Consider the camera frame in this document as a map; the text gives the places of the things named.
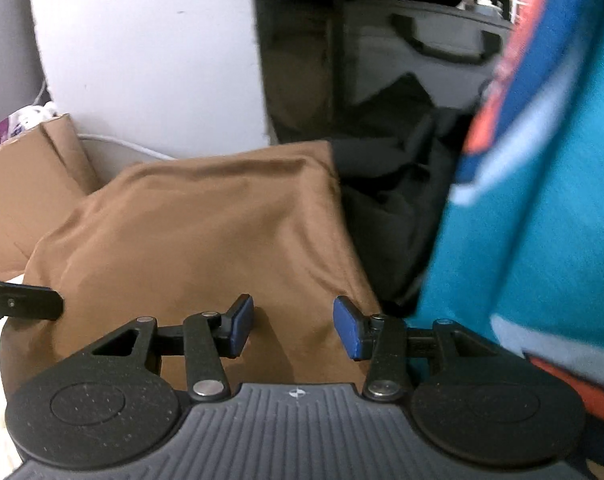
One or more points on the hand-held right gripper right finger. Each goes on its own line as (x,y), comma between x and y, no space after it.
(349,327)

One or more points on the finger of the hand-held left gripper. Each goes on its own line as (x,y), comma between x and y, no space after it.
(26,302)

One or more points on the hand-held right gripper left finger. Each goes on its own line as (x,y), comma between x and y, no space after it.
(243,325)

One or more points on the brown printed t-shirt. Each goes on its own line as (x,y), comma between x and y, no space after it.
(206,225)

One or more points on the brown cardboard sheet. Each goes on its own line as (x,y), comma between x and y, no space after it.
(21,190)

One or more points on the black garment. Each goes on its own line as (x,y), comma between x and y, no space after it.
(397,210)

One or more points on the purple and white packet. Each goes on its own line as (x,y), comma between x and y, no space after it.
(11,125)

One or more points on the teal garment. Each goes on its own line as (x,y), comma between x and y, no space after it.
(532,235)

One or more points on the white furniture panel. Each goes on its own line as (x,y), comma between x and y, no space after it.
(146,50)

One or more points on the grey storage box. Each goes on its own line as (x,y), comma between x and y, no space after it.
(432,25)

